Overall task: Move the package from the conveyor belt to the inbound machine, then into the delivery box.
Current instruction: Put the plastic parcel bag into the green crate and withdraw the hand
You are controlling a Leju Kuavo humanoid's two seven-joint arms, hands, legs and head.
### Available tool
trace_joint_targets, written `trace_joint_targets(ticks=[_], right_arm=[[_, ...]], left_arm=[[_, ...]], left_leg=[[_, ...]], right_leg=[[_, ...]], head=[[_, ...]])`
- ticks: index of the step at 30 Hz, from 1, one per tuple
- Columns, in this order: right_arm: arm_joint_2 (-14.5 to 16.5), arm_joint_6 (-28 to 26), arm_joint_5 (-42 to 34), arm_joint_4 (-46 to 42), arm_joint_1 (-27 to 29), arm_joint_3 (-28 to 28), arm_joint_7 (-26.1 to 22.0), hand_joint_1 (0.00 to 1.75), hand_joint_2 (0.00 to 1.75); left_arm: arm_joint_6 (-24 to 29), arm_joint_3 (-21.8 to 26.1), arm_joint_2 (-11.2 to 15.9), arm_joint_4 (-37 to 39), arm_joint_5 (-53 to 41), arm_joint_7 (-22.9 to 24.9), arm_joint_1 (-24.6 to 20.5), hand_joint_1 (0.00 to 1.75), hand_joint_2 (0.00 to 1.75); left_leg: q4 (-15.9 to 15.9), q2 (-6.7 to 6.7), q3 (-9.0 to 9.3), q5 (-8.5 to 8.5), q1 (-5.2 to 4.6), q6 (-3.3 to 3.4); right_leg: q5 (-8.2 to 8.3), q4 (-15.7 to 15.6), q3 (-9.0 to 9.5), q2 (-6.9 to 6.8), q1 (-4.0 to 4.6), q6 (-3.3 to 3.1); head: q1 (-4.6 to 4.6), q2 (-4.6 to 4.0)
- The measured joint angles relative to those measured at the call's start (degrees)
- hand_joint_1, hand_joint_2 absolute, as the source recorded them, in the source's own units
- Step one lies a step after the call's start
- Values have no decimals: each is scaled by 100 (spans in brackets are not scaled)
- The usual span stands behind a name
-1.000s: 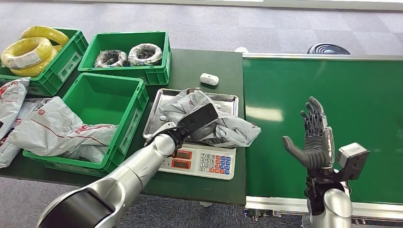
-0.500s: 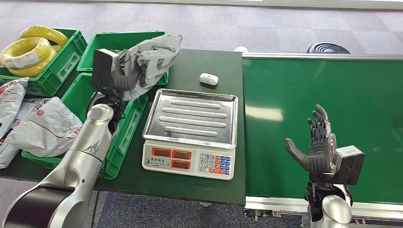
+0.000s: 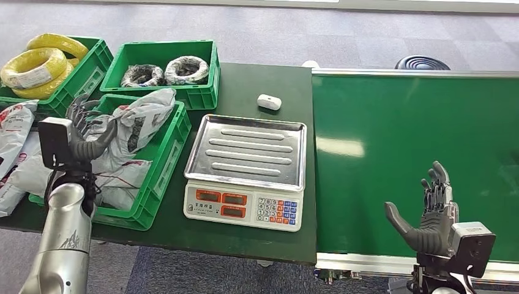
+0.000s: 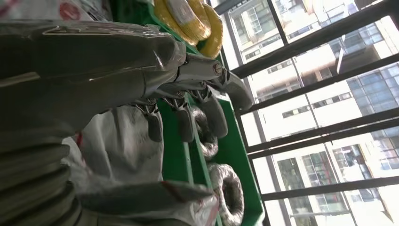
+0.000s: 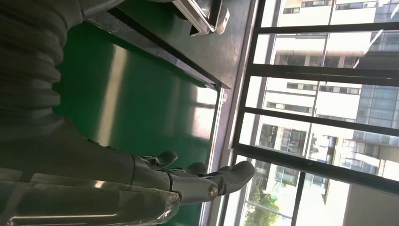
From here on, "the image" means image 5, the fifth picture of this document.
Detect green conveyor belt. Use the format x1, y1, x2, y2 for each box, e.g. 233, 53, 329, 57
52, 21, 232, 226

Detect dark green table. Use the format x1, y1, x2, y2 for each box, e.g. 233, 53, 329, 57
107, 0, 260, 90

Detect electronic weighing scale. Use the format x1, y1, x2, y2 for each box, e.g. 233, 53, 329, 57
170, 0, 231, 37

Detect black window frame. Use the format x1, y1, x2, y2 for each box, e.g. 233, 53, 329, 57
218, 0, 399, 226

